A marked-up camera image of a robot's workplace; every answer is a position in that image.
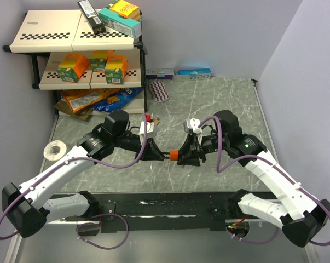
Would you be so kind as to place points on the orange yellow top box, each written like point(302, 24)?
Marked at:
point(125, 9)

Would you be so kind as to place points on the small brass padlock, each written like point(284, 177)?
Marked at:
point(156, 121)

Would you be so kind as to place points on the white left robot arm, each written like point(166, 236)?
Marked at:
point(29, 206)

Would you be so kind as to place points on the black long box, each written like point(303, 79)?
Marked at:
point(92, 17)

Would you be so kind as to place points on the blue white toothpaste box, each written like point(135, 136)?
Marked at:
point(192, 75)

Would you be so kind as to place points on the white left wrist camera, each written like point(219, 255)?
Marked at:
point(148, 128)

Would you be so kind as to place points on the orange snack bag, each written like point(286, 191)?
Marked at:
point(82, 98)

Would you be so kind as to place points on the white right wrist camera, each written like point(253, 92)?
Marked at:
point(191, 126)

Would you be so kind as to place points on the orange green box middle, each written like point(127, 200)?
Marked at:
point(98, 60)

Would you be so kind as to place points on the orange green box right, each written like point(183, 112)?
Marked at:
point(115, 69)

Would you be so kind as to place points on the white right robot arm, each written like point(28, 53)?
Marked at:
point(299, 214)

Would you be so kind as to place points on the orange green box left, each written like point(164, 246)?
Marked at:
point(72, 67)

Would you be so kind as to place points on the orange black padlock with keys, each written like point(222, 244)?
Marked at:
point(172, 155)

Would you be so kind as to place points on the white tape roll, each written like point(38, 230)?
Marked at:
point(54, 150)

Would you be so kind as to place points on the purple white toothpaste box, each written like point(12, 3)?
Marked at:
point(159, 73)

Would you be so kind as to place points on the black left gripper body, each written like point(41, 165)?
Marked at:
point(129, 141)

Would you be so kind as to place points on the blue snack bag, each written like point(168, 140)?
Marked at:
point(117, 100)

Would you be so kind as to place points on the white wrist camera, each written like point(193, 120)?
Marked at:
point(191, 126)
point(148, 128)

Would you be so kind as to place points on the cream black shelf rack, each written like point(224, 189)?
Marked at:
point(47, 36)

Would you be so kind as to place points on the teal white box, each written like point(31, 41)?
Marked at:
point(127, 26)

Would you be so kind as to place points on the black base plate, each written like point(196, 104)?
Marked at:
point(165, 211)

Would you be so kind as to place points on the orange green box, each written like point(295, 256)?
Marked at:
point(72, 67)
point(98, 60)
point(115, 69)

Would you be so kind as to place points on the purple striped sponge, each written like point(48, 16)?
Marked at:
point(158, 91)

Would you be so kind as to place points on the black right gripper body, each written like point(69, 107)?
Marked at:
point(209, 143)

